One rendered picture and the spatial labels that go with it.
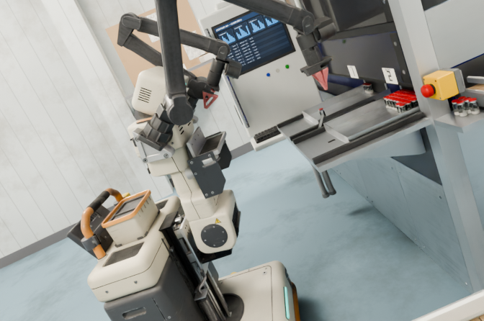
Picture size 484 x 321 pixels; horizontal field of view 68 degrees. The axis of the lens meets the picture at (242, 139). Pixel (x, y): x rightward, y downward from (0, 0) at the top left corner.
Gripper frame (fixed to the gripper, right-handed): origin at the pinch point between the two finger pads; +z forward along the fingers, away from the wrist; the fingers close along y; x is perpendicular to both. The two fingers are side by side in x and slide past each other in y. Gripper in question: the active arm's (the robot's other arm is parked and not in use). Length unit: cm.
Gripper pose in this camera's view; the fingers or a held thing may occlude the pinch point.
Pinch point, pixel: (325, 87)
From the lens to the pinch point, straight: 126.1
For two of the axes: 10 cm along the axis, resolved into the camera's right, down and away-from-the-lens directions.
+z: 4.3, 8.7, 2.5
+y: 9.0, -4.4, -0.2
